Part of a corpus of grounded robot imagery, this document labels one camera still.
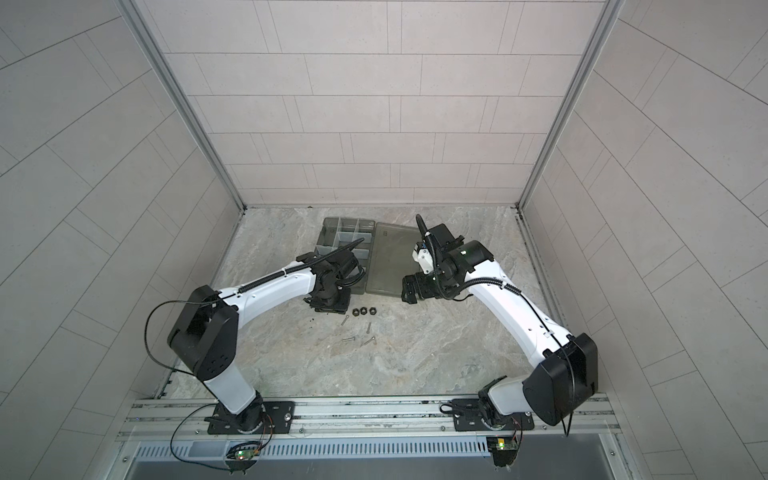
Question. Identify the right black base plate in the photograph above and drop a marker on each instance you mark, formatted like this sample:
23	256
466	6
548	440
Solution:
476	415

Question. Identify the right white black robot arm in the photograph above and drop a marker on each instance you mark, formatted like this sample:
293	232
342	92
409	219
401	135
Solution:
564	371

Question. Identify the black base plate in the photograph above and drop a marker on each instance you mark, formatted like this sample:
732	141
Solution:
263	417
476	415

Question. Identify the right controller board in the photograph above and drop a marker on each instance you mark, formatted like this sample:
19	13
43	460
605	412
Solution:
503	450

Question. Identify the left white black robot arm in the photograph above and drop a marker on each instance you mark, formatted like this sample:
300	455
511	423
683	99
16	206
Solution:
205	335

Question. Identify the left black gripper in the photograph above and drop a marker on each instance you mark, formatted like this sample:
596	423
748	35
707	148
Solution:
342	308

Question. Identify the pile of silver screws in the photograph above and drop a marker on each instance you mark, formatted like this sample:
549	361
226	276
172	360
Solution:
365	335

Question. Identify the controller board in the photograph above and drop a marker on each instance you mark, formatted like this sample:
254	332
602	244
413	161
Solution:
503	450
244	452

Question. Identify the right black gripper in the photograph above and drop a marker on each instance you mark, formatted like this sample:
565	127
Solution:
422	290

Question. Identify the aluminium mounting rail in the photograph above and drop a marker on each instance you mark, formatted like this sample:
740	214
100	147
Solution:
337	417

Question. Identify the left controller board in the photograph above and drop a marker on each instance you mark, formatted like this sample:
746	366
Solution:
244	452

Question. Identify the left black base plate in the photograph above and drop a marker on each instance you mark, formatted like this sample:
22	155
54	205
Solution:
263	417

